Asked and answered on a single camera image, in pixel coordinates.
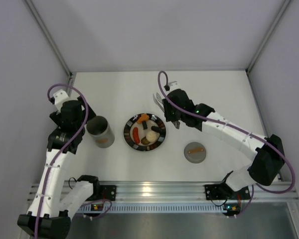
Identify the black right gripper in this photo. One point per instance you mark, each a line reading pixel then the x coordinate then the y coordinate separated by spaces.
pixel 168 111

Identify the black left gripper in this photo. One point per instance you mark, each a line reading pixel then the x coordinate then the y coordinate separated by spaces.
pixel 88 111

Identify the metal tongs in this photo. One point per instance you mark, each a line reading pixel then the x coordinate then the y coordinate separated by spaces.
pixel 158 101

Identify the black ridged food piece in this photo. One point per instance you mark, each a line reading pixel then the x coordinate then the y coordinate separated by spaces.
pixel 156 129

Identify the black seaweed sushi piece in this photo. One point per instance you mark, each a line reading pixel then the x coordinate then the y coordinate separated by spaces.
pixel 144 125

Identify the white rice ball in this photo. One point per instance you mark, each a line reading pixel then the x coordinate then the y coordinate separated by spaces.
pixel 151 136

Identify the red sausage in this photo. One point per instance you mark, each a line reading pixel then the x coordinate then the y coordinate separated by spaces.
pixel 136 135

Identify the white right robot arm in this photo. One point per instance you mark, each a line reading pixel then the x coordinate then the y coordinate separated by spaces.
pixel 265 153

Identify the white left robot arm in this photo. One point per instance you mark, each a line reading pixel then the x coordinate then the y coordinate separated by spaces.
pixel 49 216

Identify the grey cylindrical lunch container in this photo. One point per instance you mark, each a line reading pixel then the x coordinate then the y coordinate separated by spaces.
pixel 101 132

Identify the dark patterned round plate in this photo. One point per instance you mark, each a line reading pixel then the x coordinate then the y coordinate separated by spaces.
pixel 153 121

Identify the grey round container lid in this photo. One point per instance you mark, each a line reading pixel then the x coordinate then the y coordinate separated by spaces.
pixel 195 152

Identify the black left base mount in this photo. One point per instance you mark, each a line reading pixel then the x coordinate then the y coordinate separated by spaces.
pixel 108 192

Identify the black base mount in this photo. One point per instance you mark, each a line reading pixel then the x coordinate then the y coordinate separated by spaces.
pixel 108 192
pixel 214 191

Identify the aluminium mounting rail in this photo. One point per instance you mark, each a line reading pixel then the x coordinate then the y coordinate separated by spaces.
pixel 188 192

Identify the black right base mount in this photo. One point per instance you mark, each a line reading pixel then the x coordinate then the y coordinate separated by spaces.
pixel 214 191

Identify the grey slotted cable duct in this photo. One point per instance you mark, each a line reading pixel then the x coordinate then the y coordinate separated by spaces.
pixel 165 208

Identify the aluminium left frame post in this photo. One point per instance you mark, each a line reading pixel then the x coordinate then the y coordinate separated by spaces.
pixel 47 35

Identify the aluminium frame post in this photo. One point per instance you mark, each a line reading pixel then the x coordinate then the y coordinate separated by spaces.
pixel 279 15
pixel 47 35

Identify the aluminium right frame post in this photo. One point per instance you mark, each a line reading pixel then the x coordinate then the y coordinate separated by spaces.
pixel 279 15

